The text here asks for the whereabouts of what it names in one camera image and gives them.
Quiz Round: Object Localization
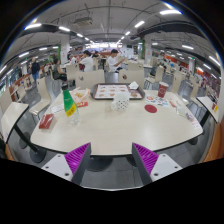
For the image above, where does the green-labelled clear drink bottle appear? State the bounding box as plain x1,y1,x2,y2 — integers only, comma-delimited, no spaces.
62,89,81,127

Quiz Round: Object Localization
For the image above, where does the clear plastic bag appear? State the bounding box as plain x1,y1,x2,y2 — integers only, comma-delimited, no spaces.
176,105,189,118

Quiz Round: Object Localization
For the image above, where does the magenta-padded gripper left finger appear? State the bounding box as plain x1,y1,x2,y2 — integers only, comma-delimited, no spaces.
41,142,92,186

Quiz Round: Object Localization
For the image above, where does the beige chair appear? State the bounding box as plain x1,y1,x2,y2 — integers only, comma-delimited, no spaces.
118,68,145,89
28,77,53,124
74,69,106,90

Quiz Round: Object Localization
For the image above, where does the ceiling air conditioner unit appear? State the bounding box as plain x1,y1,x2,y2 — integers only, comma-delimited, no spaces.
73,16,94,28

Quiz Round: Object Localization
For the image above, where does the group of beige chairs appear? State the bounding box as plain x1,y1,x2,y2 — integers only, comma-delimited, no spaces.
146,59,201,98

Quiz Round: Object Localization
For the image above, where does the colourful printed leaflet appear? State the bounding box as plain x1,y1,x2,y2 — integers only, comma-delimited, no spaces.
145,94,171,108

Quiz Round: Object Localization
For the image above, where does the beige side table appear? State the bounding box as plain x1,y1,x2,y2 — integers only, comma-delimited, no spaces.
196,95,221,124
0,101,30,144

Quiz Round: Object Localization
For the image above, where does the brown food tray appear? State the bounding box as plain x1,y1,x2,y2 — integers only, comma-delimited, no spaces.
91,82,146,101

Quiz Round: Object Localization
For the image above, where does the white printed card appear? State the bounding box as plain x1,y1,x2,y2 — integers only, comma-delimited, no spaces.
50,103,65,114

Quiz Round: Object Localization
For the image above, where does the red tissue pack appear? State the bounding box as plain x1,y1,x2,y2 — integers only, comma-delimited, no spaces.
38,113,55,130

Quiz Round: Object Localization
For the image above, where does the white paper napkin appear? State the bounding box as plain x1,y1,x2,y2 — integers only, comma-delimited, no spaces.
128,81,140,90

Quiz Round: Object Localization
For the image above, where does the flat round red coaster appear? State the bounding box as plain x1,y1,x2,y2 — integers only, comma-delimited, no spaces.
144,104,158,114

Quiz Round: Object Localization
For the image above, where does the group of ceiling lights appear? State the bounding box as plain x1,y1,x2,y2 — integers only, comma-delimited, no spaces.
0,9,221,76

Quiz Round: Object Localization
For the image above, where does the white polka-dot mug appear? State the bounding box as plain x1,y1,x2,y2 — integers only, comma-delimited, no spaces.
110,91,131,112

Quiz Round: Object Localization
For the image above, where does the red paper cup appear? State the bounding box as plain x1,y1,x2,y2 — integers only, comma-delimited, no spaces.
157,81,170,99

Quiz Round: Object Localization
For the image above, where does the person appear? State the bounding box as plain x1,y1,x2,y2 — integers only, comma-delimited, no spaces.
107,48,125,73
79,49,94,73
51,58,68,83
30,56,41,83

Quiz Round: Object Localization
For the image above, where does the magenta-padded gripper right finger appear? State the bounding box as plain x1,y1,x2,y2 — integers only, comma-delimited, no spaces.
131,142,183,186

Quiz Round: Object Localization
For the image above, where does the white paper receipt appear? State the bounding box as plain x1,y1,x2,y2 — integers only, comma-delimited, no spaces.
185,111,203,131

